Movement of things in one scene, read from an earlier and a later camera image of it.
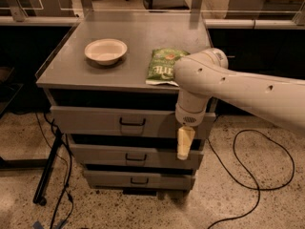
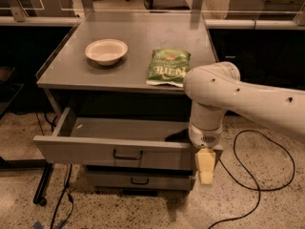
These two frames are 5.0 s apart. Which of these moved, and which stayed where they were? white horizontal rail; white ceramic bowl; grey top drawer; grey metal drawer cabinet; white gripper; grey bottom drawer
Moved: grey top drawer; white gripper
Stayed: white horizontal rail; white ceramic bowl; grey bottom drawer; grey metal drawer cabinet
